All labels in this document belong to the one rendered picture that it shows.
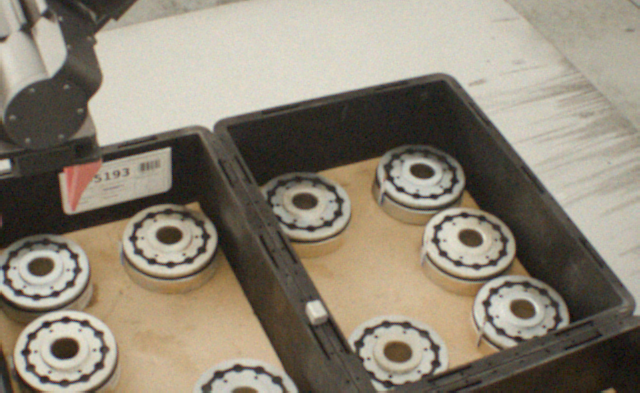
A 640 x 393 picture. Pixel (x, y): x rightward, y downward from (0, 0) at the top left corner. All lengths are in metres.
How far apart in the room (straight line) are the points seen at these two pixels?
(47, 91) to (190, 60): 0.96
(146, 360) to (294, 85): 0.65
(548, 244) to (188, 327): 0.38
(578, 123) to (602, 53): 1.50
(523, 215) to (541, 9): 2.11
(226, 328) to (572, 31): 2.24
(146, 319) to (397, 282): 0.27
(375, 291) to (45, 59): 0.55
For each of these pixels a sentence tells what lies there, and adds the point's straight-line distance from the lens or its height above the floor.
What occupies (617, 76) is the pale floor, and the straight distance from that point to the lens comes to 2.98.
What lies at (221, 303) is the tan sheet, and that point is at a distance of 1.05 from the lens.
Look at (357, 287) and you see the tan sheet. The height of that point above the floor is 0.83.
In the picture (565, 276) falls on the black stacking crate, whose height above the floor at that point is 0.88.
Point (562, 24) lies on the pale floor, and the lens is 3.14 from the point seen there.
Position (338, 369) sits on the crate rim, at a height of 0.93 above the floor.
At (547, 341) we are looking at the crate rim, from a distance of 0.94.
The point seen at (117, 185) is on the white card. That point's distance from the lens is 1.10.
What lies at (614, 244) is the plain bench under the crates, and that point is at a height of 0.70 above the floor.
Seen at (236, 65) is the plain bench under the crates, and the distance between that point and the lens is 1.57.
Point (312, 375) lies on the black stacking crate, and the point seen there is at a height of 0.89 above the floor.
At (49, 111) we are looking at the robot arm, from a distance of 0.64.
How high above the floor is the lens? 1.63
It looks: 42 degrees down
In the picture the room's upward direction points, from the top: 6 degrees clockwise
